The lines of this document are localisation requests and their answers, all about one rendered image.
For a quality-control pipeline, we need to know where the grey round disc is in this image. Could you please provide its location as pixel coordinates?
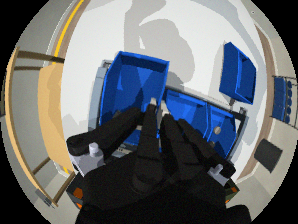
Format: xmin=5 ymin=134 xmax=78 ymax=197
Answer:
xmin=213 ymin=126 xmax=221 ymax=135
xmin=209 ymin=141 xmax=215 ymax=148

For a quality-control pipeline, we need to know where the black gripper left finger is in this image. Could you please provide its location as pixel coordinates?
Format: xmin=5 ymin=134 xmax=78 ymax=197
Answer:
xmin=66 ymin=98 xmax=163 ymax=192

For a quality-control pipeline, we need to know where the grey shelf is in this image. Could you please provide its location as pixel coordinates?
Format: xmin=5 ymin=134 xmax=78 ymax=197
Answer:
xmin=88 ymin=59 xmax=249 ymax=166

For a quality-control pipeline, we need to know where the dark grey box with orange latches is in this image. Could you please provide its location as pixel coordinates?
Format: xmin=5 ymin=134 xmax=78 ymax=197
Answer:
xmin=65 ymin=155 xmax=118 ymax=210

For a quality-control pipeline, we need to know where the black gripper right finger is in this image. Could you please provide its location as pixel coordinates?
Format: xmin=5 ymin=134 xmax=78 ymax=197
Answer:
xmin=157 ymin=100 xmax=236 ymax=193

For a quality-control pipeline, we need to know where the dark grey block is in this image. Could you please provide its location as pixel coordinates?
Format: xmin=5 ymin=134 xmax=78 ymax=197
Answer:
xmin=112 ymin=110 xmax=121 ymax=118

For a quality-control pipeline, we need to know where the olive green case with orange latches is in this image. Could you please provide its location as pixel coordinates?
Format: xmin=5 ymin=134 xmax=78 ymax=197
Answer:
xmin=224 ymin=178 xmax=240 ymax=203

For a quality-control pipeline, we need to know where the blue bin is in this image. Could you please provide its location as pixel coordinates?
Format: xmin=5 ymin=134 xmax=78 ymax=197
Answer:
xmin=162 ymin=89 xmax=208 ymax=138
xmin=219 ymin=42 xmax=256 ymax=105
xmin=204 ymin=104 xmax=236 ymax=159
xmin=100 ymin=51 xmax=169 ymax=126

